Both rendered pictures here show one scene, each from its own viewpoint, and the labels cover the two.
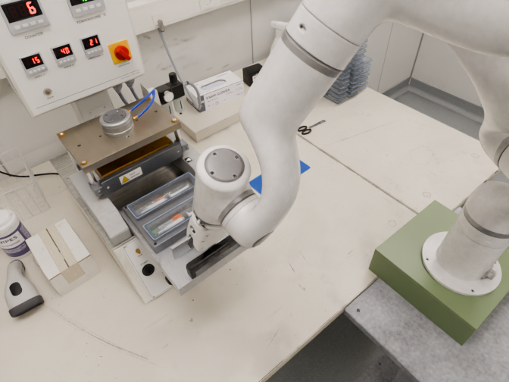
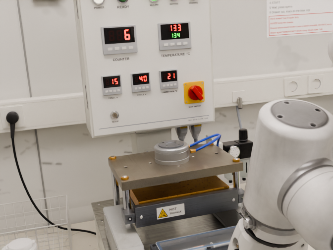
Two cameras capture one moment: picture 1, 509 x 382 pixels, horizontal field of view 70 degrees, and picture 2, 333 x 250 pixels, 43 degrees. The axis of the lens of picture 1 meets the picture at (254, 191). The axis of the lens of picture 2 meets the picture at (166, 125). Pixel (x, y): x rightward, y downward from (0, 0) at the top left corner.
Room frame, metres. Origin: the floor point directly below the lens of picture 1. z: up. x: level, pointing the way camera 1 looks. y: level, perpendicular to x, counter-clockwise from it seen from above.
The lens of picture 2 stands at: (-0.05, 0.01, 1.41)
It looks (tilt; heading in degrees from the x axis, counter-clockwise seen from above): 13 degrees down; 22
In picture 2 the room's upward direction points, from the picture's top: 4 degrees counter-clockwise
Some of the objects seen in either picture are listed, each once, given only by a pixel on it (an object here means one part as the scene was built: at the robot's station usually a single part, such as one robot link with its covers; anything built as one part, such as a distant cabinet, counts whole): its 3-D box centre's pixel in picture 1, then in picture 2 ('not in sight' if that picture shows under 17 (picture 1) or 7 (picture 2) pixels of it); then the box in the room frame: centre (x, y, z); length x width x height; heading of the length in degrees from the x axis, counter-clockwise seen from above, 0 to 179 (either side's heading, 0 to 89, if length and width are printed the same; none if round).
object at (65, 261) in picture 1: (63, 255); not in sight; (0.63, 0.57, 0.80); 0.19 x 0.13 x 0.09; 37
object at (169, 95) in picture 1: (170, 98); (236, 156); (1.04, 0.25, 1.05); 0.15 x 0.05 x 0.15; 128
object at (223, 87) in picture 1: (214, 90); not in sight; (1.44, 0.15, 0.83); 0.23 x 0.12 x 0.07; 122
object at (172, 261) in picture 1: (185, 222); not in sight; (0.59, 0.18, 0.97); 0.30 x 0.22 x 0.08; 38
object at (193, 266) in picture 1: (216, 252); not in sight; (0.48, 0.09, 0.99); 0.15 x 0.02 x 0.04; 128
